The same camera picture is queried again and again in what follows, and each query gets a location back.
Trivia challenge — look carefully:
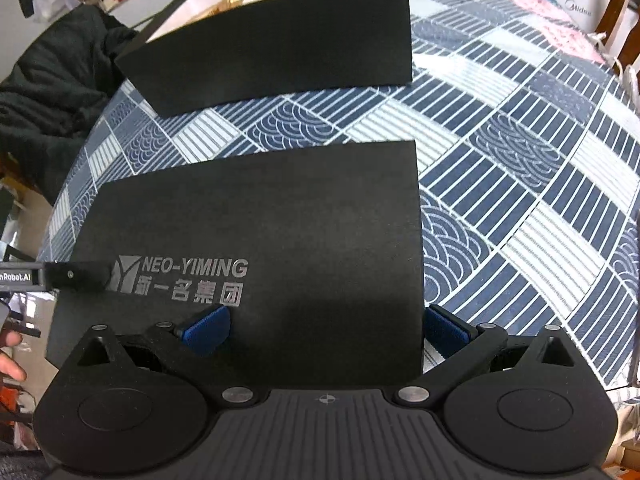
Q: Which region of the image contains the black box lid with logo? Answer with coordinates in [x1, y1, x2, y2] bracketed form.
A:
[47, 141, 424, 386]

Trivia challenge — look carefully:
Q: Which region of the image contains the pink sticky note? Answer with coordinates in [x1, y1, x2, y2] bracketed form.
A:
[530, 16, 604, 64]
[511, 0, 567, 21]

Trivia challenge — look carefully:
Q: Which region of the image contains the lower pink sticky note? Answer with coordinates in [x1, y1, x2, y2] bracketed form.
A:
[530, 16, 604, 64]

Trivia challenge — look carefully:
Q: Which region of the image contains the black open gift box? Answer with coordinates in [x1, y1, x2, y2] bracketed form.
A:
[116, 0, 412, 117]

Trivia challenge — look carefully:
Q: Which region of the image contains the upper pink sticky note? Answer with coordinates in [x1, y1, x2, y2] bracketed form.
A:
[511, 0, 567, 21]

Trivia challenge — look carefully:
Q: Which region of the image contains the person's left hand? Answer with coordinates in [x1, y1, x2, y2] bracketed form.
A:
[0, 330, 27, 382]

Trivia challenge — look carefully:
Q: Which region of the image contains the black jacket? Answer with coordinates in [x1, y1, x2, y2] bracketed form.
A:
[1, 6, 138, 204]

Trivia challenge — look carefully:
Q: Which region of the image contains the patterned blue tablecloth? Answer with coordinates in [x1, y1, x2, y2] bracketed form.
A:
[39, 0, 639, 390]

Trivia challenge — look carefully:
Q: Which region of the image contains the wooden chair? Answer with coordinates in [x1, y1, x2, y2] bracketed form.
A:
[596, 0, 639, 68]

